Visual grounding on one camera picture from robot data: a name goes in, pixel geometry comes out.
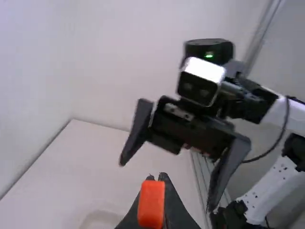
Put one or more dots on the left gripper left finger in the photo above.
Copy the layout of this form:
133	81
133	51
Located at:
133	214

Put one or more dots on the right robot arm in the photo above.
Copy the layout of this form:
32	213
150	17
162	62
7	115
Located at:
297	119

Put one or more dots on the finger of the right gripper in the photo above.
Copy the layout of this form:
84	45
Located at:
138	133
228	171

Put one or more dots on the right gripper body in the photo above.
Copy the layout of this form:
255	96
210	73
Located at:
190	131

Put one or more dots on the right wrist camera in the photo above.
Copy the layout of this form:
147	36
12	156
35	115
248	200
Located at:
202	71

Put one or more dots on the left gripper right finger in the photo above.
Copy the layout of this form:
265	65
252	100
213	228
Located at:
176	210

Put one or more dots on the silver rails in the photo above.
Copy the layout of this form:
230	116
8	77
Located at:
200	181

